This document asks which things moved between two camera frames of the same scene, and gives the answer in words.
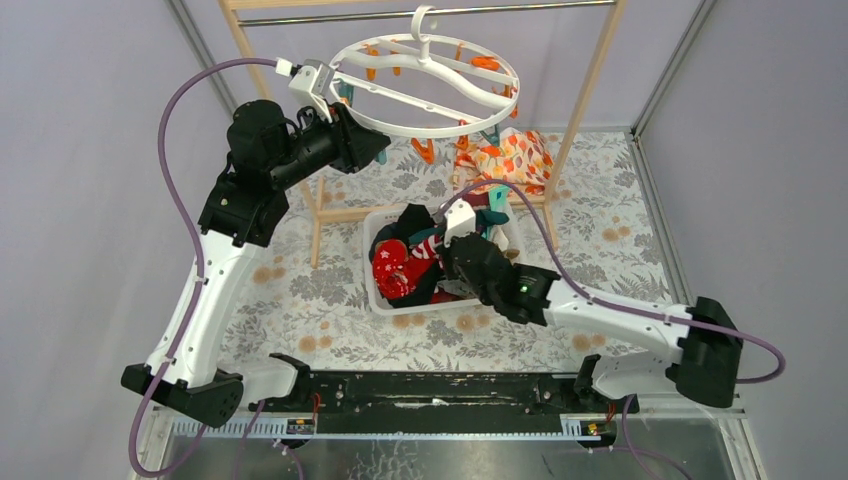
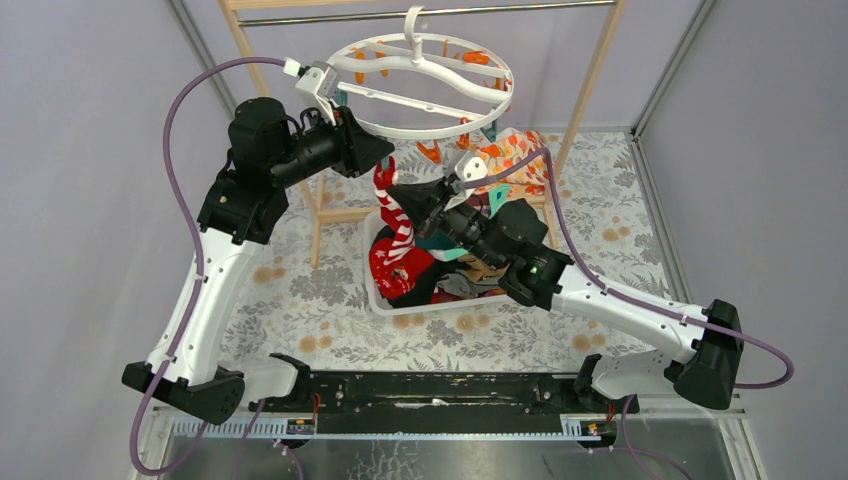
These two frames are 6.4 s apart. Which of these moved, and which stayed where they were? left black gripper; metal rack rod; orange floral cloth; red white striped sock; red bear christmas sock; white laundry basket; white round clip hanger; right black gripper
Moved: right black gripper; white round clip hanger; red white striped sock
Stayed: red bear christmas sock; white laundry basket; orange floral cloth; left black gripper; metal rack rod
